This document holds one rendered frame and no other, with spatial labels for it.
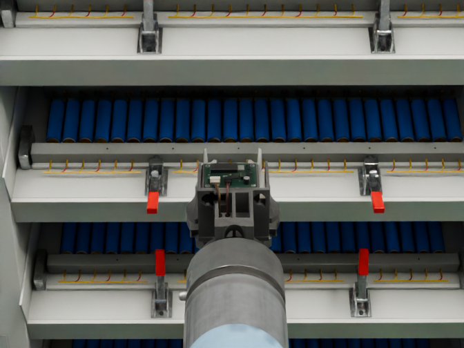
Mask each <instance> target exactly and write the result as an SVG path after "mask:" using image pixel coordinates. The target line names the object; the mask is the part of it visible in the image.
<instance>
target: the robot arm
mask: <svg viewBox="0 0 464 348"><path fill-rule="evenodd" d="M186 223H187V226H188V228H189V229H190V237H191V238H195V241H196V247H197V248H199V249H200V250H199V251H198V252H197V253H196V254H195V256H194V257H193V258H192V259H191V262H190V265H189V266H188V269H187V275H186V290H181V291H179V300H181V301H186V302H185V311H184V341H183V348H289V340H288V331H287V315H286V307H285V305H286V298H285V289H284V274H283V268H282V265H281V263H280V260H279V259H278V257H277V256H276V255H275V253H274V252H273V251H272V250H271V249H269V247H271V237H276V236H277V228H278V226H279V223H280V205H279V204H278V203H277V202H276V201H275V200H274V199H273V198H272V196H271V187H270V183H269V167H268V161H265V164H264V173H263V171H262V150H261V148H258V163H255V162H253V161H252V160H251V159H248V160H247V162H246V163H218V161H217V160H213V161H212V162H211V163H210V164H208V158H207V151H206V148H205V149H204V151H203V165H202V170H201V162H198V169H197V183H196V185H195V196H194V198H193V199H192V200H191V201H190V202H189V203H188V204H187V206H186Z"/></svg>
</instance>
